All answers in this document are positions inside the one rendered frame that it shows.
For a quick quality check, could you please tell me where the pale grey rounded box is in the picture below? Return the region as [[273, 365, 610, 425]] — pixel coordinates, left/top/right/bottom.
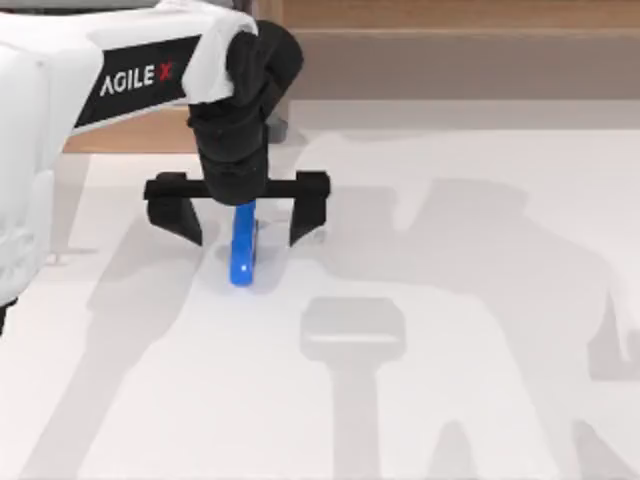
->
[[266, 115, 291, 145]]

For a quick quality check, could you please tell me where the wooden cupboard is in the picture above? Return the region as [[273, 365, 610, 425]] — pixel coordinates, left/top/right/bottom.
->
[[63, 0, 640, 155]]

